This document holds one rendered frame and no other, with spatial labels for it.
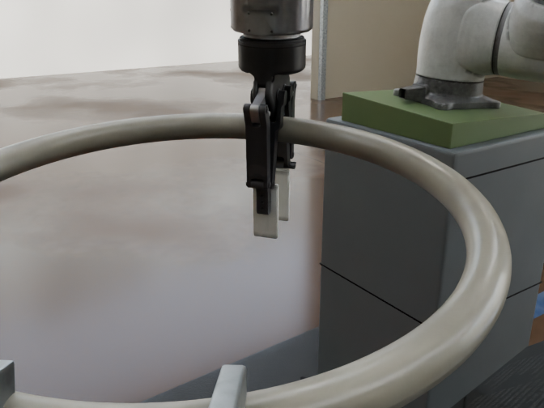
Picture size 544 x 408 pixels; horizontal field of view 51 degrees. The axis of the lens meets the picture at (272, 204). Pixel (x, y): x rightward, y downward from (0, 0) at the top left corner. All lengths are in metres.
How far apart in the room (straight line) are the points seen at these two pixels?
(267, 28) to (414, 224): 0.76
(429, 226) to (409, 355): 0.95
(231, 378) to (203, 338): 1.73
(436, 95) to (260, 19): 0.79
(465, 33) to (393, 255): 0.50
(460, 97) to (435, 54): 0.11
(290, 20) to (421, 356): 0.39
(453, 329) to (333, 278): 1.21
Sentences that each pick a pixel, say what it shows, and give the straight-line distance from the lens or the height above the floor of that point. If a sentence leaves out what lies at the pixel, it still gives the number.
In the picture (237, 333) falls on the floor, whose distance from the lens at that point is 2.00.
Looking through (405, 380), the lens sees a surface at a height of 0.91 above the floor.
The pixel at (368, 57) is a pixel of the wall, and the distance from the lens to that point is 6.65.
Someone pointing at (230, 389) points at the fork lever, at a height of 0.94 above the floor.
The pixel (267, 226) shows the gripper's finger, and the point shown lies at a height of 0.83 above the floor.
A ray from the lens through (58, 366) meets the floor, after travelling 1.97.
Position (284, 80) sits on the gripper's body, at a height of 1.00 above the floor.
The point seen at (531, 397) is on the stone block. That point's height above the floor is 0.71.
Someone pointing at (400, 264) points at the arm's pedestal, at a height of 0.51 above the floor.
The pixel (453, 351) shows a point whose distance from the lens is 0.33.
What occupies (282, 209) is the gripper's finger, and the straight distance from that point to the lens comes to 0.73.
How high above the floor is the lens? 1.09
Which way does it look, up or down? 20 degrees down
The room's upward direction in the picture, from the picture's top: straight up
